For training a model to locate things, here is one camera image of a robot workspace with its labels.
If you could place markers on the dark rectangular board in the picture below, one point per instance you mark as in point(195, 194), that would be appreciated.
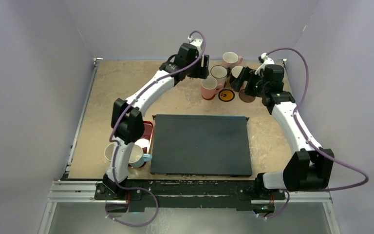
point(201, 145)

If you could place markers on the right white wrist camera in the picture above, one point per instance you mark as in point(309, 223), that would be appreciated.
point(264, 60)

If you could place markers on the red tray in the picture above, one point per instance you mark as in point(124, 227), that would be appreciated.
point(146, 139)

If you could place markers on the pink handled white mug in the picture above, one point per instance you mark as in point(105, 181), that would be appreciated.
point(231, 59)

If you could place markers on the black handled white mug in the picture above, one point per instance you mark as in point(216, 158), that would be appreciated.
point(235, 72)

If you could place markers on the grey white mug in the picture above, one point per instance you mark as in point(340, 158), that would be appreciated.
point(219, 73)

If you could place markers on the dark brown wooden coaster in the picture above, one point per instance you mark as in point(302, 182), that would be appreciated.
point(244, 97)

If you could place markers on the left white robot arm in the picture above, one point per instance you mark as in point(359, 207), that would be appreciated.
point(127, 115)

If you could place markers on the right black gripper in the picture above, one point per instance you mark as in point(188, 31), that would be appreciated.
point(238, 79)

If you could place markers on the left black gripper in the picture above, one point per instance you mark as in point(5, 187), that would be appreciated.
point(201, 72)

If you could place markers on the green handled white mug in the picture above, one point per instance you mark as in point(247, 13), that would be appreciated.
point(108, 152)

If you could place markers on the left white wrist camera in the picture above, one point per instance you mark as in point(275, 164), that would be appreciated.
point(198, 43)

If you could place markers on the orange smiley coaster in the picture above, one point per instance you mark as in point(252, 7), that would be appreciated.
point(226, 95)

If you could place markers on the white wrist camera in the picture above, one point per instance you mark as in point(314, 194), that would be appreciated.
point(264, 60)
point(198, 43)

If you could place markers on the salmon pink mug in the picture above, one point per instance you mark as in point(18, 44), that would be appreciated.
point(210, 87)

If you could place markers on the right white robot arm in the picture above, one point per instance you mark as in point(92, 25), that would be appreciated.
point(307, 169)

